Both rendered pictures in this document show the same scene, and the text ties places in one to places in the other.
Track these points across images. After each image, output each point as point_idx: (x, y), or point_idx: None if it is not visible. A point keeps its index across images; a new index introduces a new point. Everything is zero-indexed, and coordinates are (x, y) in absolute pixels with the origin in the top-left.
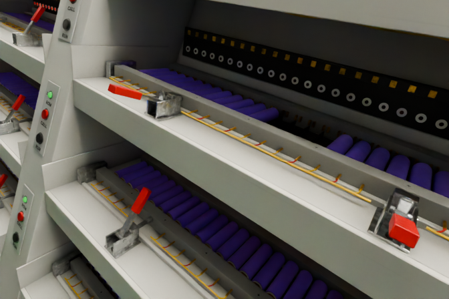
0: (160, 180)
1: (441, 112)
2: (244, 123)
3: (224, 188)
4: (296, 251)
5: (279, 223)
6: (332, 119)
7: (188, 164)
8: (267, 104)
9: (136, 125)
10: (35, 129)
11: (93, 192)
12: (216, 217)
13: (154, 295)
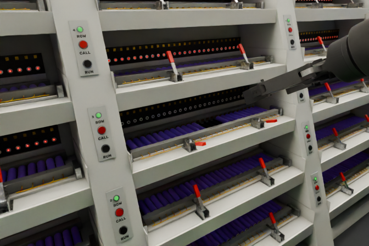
0: (162, 195)
1: (225, 96)
2: (212, 129)
3: (230, 149)
4: (221, 164)
5: (246, 144)
6: (206, 114)
7: (217, 153)
8: (184, 123)
9: (190, 159)
10: (110, 232)
11: (160, 225)
12: (196, 180)
13: (229, 206)
